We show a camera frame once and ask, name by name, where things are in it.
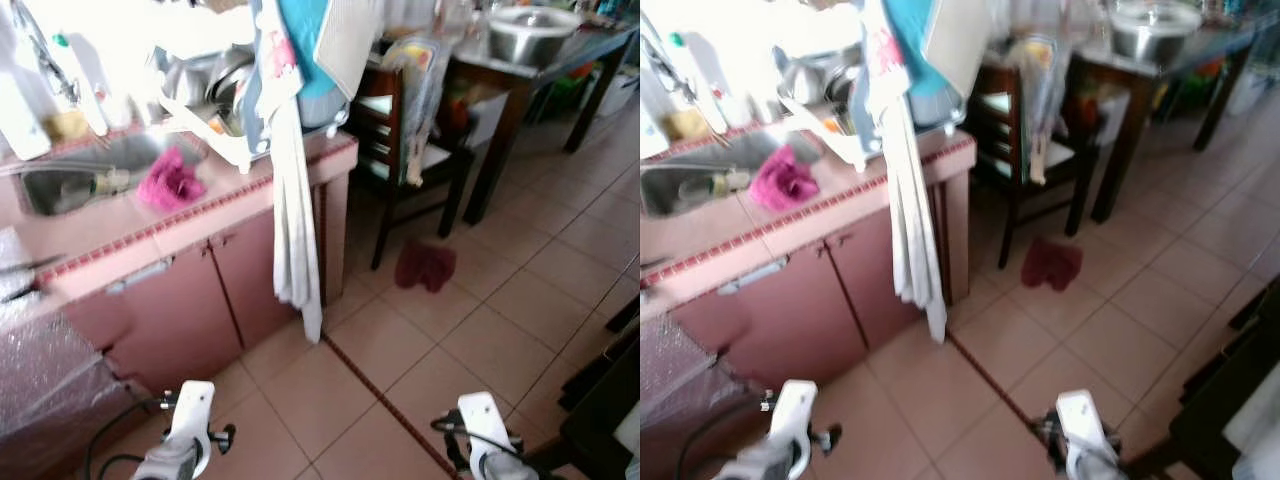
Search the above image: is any pink cabinet door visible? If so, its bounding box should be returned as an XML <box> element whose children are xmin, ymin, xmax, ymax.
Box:
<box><xmin>65</xmin><ymin>240</ymin><xmax>246</xmax><ymax>396</ymax></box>
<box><xmin>670</xmin><ymin>240</ymin><xmax>861</xmax><ymax>396</ymax></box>
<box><xmin>205</xmin><ymin>205</ymin><xmax>301</xmax><ymax>346</ymax></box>
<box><xmin>825</xmin><ymin>205</ymin><xmax>916</xmax><ymax>346</ymax></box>

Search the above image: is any clear bubble wrap sheet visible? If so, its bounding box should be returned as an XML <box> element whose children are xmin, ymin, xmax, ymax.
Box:
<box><xmin>0</xmin><ymin>225</ymin><xmax>151</xmax><ymax>456</ymax></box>
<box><xmin>640</xmin><ymin>305</ymin><xmax>746</xmax><ymax>480</ymax></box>

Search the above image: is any black furniture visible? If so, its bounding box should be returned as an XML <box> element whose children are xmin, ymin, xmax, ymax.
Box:
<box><xmin>555</xmin><ymin>255</ymin><xmax>641</xmax><ymax>480</ymax></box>
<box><xmin>1165</xmin><ymin>280</ymin><xmax>1280</xmax><ymax>480</ymax></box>

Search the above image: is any red-brown floor rag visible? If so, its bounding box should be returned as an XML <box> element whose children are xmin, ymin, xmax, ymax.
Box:
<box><xmin>1020</xmin><ymin>237</ymin><xmax>1085</xmax><ymax>293</ymax></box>
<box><xmin>394</xmin><ymin>240</ymin><xmax>458</xmax><ymax>295</ymax></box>

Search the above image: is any white hanging towel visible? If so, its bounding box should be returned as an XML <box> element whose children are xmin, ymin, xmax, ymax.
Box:
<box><xmin>270</xmin><ymin>95</ymin><xmax>326</xmax><ymax>344</ymax></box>
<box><xmin>885</xmin><ymin>95</ymin><xmax>949</xmax><ymax>344</ymax></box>

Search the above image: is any pink crumpled cloth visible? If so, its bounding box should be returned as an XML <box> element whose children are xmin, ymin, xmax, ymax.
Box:
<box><xmin>748</xmin><ymin>147</ymin><xmax>821</xmax><ymax>213</ymax></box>
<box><xmin>135</xmin><ymin>147</ymin><xmax>208</xmax><ymax>214</ymax></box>

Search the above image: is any clear bottle beige cap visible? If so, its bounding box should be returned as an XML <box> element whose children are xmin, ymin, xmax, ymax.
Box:
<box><xmin>90</xmin><ymin>168</ymin><xmax>136</xmax><ymax>196</ymax></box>
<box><xmin>705</xmin><ymin>168</ymin><xmax>751</xmax><ymax>196</ymax></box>

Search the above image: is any white dish rack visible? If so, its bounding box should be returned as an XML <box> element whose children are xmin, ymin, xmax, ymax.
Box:
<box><xmin>770</xmin><ymin>40</ymin><xmax>966</xmax><ymax>176</ymax></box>
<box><xmin>150</xmin><ymin>40</ymin><xmax>346</xmax><ymax>176</ymax></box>

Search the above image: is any steel sink basin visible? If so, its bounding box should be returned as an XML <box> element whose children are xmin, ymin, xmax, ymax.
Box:
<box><xmin>640</xmin><ymin>130</ymin><xmax>821</xmax><ymax>219</ymax></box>
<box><xmin>18</xmin><ymin>130</ymin><xmax>211</xmax><ymax>216</ymax></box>

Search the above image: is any dark wooden table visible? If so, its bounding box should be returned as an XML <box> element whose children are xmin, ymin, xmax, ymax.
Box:
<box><xmin>1065</xmin><ymin>15</ymin><xmax>1280</xmax><ymax>226</ymax></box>
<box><xmin>440</xmin><ymin>20</ymin><xmax>641</xmax><ymax>226</ymax></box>

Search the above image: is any dark wooden chair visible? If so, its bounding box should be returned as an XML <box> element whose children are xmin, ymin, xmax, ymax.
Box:
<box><xmin>962</xmin><ymin>65</ymin><xmax>1101</xmax><ymax>271</ymax></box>
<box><xmin>343</xmin><ymin>65</ymin><xmax>479</xmax><ymax>271</ymax></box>

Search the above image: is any yellow sponge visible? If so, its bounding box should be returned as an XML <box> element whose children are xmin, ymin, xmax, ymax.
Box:
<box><xmin>45</xmin><ymin>108</ymin><xmax>91</xmax><ymax>143</ymax></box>
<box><xmin>670</xmin><ymin>108</ymin><xmax>713</xmax><ymax>143</ymax></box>

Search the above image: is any printed plastic bag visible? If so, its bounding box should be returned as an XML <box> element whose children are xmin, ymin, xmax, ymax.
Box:
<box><xmin>1005</xmin><ymin>35</ymin><xmax>1071</xmax><ymax>189</ymax></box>
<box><xmin>385</xmin><ymin>35</ymin><xmax>451</xmax><ymax>189</ymax></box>

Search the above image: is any small steel pot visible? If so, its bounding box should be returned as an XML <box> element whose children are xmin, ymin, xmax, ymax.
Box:
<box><xmin>165</xmin><ymin>55</ymin><xmax>216</xmax><ymax>106</ymax></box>
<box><xmin>780</xmin><ymin>55</ymin><xmax>831</xmax><ymax>106</ymax></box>

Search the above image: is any dark steel wok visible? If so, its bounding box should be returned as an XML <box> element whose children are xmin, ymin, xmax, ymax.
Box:
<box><xmin>820</xmin><ymin>45</ymin><xmax>871</xmax><ymax>106</ymax></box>
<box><xmin>205</xmin><ymin>45</ymin><xmax>256</xmax><ymax>106</ymax></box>

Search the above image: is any white plastic bottle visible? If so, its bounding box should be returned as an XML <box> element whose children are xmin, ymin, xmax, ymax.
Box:
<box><xmin>0</xmin><ymin>70</ymin><xmax>51</xmax><ymax>161</ymax></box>

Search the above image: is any pink car print towel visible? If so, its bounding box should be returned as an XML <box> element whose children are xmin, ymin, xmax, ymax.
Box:
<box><xmin>860</xmin><ymin>0</ymin><xmax>921</xmax><ymax>126</ymax></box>
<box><xmin>245</xmin><ymin>0</ymin><xmax>306</xmax><ymax>126</ymax></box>

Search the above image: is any chrome sink faucet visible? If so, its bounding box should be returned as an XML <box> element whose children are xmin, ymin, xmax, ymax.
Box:
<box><xmin>8</xmin><ymin>0</ymin><xmax>83</xmax><ymax>109</ymax></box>
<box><xmin>640</xmin><ymin>10</ymin><xmax>723</xmax><ymax>136</ymax></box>

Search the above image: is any grey ribbed board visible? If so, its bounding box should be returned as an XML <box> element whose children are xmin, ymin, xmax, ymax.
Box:
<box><xmin>925</xmin><ymin>0</ymin><xmax>1001</xmax><ymax>101</ymax></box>
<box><xmin>315</xmin><ymin>0</ymin><xmax>386</xmax><ymax>101</ymax></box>

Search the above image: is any large steel pot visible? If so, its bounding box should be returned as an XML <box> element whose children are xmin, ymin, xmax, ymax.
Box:
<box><xmin>1108</xmin><ymin>0</ymin><xmax>1204</xmax><ymax>66</ymax></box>
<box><xmin>487</xmin><ymin>5</ymin><xmax>583</xmax><ymax>69</ymax></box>

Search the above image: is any teal cloth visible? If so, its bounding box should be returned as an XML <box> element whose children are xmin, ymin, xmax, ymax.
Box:
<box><xmin>275</xmin><ymin>0</ymin><xmax>346</xmax><ymax>101</ymax></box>
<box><xmin>890</xmin><ymin>0</ymin><xmax>956</xmax><ymax>101</ymax></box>

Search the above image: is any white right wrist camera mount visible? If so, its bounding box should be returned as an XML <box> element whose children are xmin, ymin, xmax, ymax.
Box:
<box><xmin>1055</xmin><ymin>390</ymin><xmax>1106</xmax><ymax>476</ymax></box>
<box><xmin>457</xmin><ymin>392</ymin><xmax>513</xmax><ymax>476</ymax></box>

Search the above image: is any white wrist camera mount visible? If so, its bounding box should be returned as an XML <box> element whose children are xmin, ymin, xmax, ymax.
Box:
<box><xmin>1055</xmin><ymin>390</ymin><xmax>1106</xmax><ymax>476</ymax></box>
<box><xmin>457</xmin><ymin>392</ymin><xmax>513</xmax><ymax>476</ymax></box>
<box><xmin>770</xmin><ymin>380</ymin><xmax>819</xmax><ymax>471</ymax></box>
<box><xmin>170</xmin><ymin>380</ymin><xmax>218</xmax><ymax>471</ymax></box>

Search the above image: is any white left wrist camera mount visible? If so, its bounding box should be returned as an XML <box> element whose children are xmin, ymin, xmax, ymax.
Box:
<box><xmin>770</xmin><ymin>380</ymin><xmax>819</xmax><ymax>471</ymax></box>
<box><xmin>170</xmin><ymin>380</ymin><xmax>218</xmax><ymax>471</ymax></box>

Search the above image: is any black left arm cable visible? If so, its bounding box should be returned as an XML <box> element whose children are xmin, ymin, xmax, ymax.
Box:
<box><xmin>678</xmin><ymin>395</ymin><xmax>781</xmax><ymax>480</ymax></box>
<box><xmin>85</xmin><ymin>395</ymin><xmax>181</xmax><ymax>480</ymax></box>

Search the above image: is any silver cabinet handle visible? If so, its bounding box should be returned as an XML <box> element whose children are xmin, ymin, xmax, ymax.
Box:
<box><xmin>105</xmin><ymin>257</ymin><xmax>176</xmax><ymax>294</ymax></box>
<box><xmin>718</xmin><ymin>257</ymin><xmax>789</xmax><ymax>296</ymax></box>

